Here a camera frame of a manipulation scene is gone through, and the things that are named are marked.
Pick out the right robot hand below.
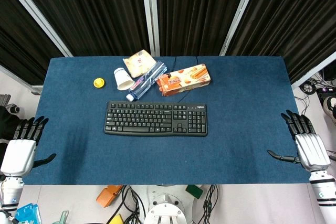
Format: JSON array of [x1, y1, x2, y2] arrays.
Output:
[[266, 109, 332, 173]]

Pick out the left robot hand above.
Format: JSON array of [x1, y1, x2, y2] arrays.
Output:
[[0, 116, 57, 177]]

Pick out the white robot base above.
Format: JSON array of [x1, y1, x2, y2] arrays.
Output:
[[143, 185, 195, 224]]

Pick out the black computer keyboard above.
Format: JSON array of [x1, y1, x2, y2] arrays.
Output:
[[103, 100, 208, 137]]

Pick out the white sneaker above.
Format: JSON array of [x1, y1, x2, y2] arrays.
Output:
[[322, 95, 336, 123]]

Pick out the blue plastic packet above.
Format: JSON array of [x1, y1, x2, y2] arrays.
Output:
[[14, 202, 42, 224]]

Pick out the light green plastic tool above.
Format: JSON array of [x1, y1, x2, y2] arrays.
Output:
[[52, 210, 69, 224]]

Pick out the yellow sponge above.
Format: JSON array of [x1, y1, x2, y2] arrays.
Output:
[[108, 214, 124, 224]]

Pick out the green block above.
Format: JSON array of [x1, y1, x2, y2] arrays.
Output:
[[185, 185, 204, 198]]

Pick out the white paper cup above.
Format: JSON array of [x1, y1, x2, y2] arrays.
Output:
[[113, 67, 135, 91]]

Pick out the orange biscuit box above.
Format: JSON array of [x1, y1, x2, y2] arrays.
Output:
[[156, 63, 212, 97]]

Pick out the blue table cloth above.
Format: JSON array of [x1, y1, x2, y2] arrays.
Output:
[[22, 55, 312, 186]]

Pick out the clear plastic water bottle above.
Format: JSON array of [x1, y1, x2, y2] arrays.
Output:
[[125, 60, 168, 102]]

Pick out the beige snack packet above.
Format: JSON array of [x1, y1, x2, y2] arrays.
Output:
[[122, 49, 157, 79]]

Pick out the black curtain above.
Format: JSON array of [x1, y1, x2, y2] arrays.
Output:
[[0, 0, 336, 86]]

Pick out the black cable bundle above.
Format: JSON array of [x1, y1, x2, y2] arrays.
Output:
[[193, 184, 224, 224]]

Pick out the black floor cables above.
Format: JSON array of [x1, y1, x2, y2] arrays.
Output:
[[121, 185, 146, 224]]

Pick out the grey metal frame post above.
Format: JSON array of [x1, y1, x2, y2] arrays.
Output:
[[140, 0, 161, 57], [0, 0, 73, 57], [219, 0, 263, 57]]

